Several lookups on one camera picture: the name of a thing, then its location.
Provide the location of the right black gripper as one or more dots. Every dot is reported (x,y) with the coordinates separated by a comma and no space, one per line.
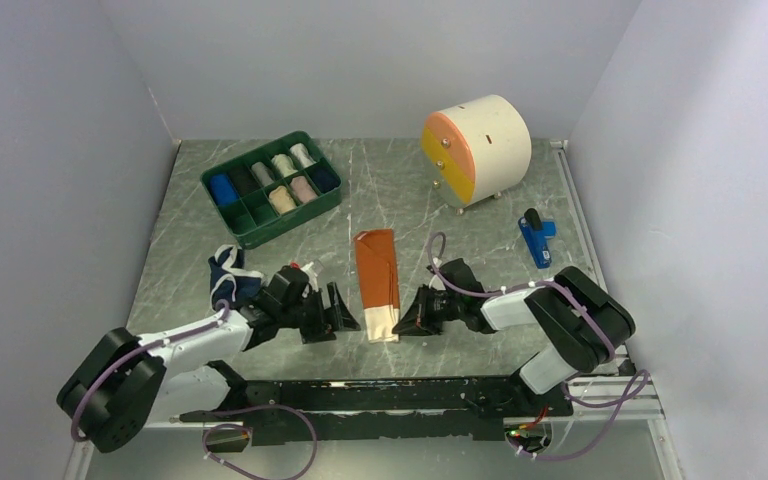
(417,321)

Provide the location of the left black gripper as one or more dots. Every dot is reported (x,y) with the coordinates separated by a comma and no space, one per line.
(323,327)

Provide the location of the orange cream underwear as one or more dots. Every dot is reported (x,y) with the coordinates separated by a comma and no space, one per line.
(377,272)

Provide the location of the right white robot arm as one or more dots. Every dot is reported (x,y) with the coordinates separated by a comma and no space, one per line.
(583,324)

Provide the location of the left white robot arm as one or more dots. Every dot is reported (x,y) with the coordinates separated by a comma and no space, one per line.
(128,380)

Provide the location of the navy white crumpled underwear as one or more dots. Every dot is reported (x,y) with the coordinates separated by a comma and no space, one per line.
(229,280)

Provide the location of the beige rolled underwear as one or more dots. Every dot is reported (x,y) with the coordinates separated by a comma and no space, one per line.
(281,200)

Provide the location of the pink rolled underwear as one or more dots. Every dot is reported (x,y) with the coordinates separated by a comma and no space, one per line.
(303,190)

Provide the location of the navy rolled underwear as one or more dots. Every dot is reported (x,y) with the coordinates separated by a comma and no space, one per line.
(324,178)

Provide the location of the grey rolled underwear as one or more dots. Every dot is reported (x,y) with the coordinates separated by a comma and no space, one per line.
(263,174)

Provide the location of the cream rolled underwear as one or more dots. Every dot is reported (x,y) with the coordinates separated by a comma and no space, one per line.
(284,165)

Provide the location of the blue rolled underwear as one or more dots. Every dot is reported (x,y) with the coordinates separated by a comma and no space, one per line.
(222,190)

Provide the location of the black rolled underwear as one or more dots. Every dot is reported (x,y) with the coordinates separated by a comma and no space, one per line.
(243,180)

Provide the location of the white rolled underwear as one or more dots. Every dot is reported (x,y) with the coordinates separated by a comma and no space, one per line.
(303,155)

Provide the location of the blue black hand tool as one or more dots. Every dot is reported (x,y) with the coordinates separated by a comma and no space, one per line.
(537,232)

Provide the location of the green divided storage tray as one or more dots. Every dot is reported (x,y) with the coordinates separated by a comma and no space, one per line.
(252,220)

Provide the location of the round cream drawer cabinet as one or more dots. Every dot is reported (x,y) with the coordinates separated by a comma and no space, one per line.
(476,150)

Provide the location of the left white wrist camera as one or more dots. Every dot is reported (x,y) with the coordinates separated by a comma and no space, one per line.
(313,270)

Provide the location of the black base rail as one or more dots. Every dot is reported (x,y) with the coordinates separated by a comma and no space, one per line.
(478,407)

